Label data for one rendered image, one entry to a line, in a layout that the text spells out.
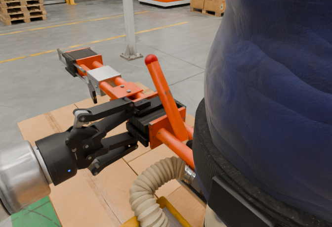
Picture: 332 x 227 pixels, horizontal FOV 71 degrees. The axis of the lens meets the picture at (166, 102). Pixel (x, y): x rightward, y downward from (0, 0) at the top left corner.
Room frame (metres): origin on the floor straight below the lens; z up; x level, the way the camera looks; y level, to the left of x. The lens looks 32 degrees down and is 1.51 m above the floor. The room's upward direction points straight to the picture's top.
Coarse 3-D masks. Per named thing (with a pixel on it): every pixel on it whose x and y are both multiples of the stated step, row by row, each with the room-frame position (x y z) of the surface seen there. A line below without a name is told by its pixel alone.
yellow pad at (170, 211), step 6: (162, 198) 0.27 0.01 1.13; (162, 204) 0.26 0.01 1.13; (168, 204) 0.26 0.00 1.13; (162, 210) 0.24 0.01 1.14; (168, 210) 0.24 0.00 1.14; (174, 210) 0.25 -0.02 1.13; (168, 216) 0.23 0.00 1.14; (174, 216) 0.23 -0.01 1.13; (180, 216) 0.24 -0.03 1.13; (126, 222) 0.22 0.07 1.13; (132, 222) 0.22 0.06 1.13; (138, 222) 0.22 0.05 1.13; (174, 222) 0.22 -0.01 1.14; (180, 222) 0.22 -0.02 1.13; (186, 222) 0.22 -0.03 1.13
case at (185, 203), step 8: (176, 192) 0.42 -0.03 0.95; (184, 192) 0.42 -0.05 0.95; (168, 200) 0.39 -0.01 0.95; (176, 200) 0.39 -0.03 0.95; (184, 200) 0.39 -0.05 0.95; (192, 200) 0.39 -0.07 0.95; (176, 208) 0.37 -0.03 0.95; (184, 208) 0.37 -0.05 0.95; (192, 208) 0.37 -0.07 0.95; (200, 208) 0.37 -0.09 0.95; (184, 216) 0.35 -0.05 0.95; (192, 216) 0.35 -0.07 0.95; (200, 216) 0.35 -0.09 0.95; (192, 224) 0.33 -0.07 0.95; (200, 224) 0.33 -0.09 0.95
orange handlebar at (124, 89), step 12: (108, 84) 0.48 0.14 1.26; (120, 84) 0.49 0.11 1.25; (132, 84) 0.48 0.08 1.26; (120, 96) 0.42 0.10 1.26; (132, 96) 0.45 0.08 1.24; (168, 132) 0.31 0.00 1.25; (192, 132) 0.31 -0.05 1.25; (168, 144) 0.29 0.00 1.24; (180, 144) 0.28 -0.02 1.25; (180, 156) 0.27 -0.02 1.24; (192, 156) 0.26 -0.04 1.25
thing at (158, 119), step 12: (144, 96) 0.40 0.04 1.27; (180, 108) 0.36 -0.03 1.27; (132, 120) 0.34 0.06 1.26; (144, 120) 0.34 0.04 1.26; (156, 120) 0.32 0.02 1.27; (168, 120) 0.33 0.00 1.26; (132, 132) 0.34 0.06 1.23; (144, 132) 0.31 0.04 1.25; (156, 132) 0.32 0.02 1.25; (144, 144) 0.31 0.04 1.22; (156, 144) 0.32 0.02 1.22
